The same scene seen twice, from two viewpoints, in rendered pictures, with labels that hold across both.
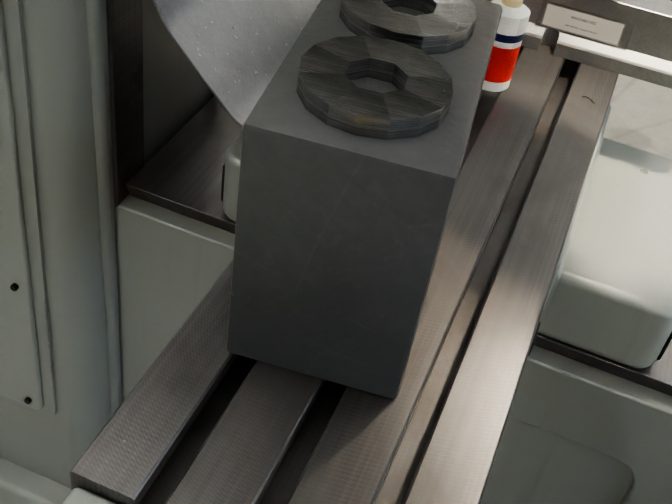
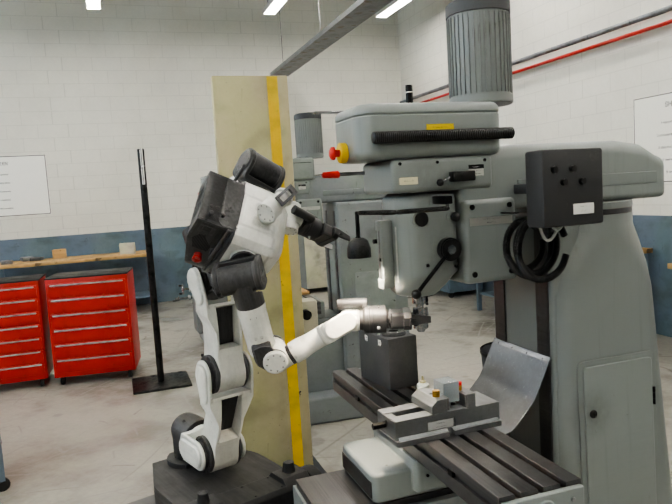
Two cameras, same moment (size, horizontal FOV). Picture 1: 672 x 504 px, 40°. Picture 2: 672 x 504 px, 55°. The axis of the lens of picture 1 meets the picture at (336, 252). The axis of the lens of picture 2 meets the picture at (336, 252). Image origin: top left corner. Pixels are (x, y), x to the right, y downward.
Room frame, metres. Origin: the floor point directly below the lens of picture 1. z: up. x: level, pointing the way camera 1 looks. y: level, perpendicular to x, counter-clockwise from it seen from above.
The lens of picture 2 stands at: (2.38, -1.47, 1.65)
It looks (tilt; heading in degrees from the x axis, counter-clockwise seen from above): 6 degrees down; 146
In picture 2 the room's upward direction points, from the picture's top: 4 degrees counter-clockwise
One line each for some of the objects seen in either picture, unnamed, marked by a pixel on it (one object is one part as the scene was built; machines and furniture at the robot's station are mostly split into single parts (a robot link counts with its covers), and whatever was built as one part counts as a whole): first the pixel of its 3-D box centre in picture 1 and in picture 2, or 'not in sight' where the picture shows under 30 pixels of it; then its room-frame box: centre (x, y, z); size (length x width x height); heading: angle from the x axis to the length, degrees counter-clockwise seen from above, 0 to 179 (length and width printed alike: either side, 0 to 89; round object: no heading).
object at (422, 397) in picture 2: not in sight; (430, 400); (0.98, -0.23, 1.02); 0.12 x 0.06 x 0.04; 167
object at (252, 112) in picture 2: not in sight; (264, 283); (-0.88, 0.21, 1.15); 0.52 x 0.40 x 2.30; 75
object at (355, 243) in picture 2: not in sight; (358, 247); (0.82, -0.34, 1.48); 0.07 x 0.07 x 0.06
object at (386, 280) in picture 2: not in sight; (385, 254); (0.82, -0.24, 1.45); 0.04 x 0.04 x 0.21; 75
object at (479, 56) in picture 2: not in sight; (479, 54); (0.91, 0.11, 2.05); 0.20 x 0.20 x 0.32
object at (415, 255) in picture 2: not in sight; (418, 243); (0.85, -0.13, 1.47); 0.21 x 0.19 x 0.32; 165
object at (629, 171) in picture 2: not in sight; (548, 174); (0.98, 0.35, 1.66); 0.80 x 0.23 x 0.20; 75
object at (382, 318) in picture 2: not in sight; (391, 319); (0.79, -0.21, 1.23); 0.13 x 0.12 x 0.10; 143
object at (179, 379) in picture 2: not in sight; (151, 268); (-3.32, 0.35, 1.06); 0.50 x 0.50 x 2.11; 75
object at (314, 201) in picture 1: (369, 167); (387, 354); (0.51, -0.01, 1.03); 0.22 x 0.12 x 0.20; 172
